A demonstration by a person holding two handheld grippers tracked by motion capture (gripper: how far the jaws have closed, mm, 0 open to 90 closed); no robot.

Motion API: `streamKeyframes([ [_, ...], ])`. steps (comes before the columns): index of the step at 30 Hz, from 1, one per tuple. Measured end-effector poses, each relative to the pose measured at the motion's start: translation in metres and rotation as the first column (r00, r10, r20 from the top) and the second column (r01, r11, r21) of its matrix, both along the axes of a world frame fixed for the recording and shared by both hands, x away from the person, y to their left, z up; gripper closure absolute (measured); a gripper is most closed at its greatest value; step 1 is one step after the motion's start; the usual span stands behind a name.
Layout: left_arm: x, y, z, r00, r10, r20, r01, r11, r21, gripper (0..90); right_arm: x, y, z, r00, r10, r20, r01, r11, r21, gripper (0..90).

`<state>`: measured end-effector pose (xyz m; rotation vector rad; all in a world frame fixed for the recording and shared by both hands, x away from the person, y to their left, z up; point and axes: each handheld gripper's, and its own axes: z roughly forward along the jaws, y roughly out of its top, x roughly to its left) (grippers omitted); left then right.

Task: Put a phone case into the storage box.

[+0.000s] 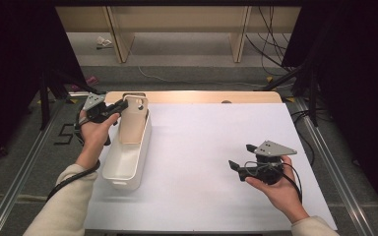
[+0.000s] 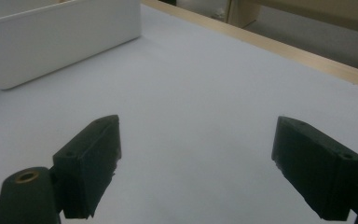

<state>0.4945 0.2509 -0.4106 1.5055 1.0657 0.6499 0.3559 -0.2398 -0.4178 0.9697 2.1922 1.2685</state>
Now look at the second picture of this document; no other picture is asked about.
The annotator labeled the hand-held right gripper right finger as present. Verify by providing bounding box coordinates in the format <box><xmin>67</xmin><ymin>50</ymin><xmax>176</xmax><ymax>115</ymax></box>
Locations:
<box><xmin>270</xmin><ymin>115</ymin><xmax>358</xmax><ymax>222</ymax></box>

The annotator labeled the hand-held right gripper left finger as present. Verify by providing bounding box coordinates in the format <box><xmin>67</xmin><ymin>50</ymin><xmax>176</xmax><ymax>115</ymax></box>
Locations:
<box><xmin>52</xmin><ymin>114</ymin><xmax>122</xmax><ymax>220</ymax></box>

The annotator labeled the white storage box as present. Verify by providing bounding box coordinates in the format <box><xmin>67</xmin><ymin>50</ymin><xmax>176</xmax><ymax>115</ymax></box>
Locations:
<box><xmin>0</xmin><ymin>0</ymin><xmax>143</xmax><ymax>91</ymax></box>

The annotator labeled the light wooden table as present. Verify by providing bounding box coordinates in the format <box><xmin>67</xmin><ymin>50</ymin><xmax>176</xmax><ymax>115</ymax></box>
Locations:
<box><xmin>140</xmin><ymin>0</ymin><xmax>358</xmax><ymax>93</ymax></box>

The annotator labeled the white table mat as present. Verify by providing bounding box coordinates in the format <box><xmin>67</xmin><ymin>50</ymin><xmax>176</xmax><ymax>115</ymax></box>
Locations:
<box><xmin>0</xmin><ymin>3</ymin><xmax>358</xmax><ymax>224</ymax></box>

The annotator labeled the light wooden shelf unit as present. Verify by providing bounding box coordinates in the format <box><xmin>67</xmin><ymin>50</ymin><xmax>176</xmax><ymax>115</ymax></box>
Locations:
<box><xmin>226</xmin><ymin>0</ymin><xmax>358</xmax><ymax>37</ymax></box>

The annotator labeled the crumpled white paper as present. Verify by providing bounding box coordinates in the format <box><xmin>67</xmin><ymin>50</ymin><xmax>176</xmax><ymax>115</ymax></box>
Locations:
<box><xmin>213</xmin><ymin>7</ymin><xmax>228</xmax><ymax>21</ymax></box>

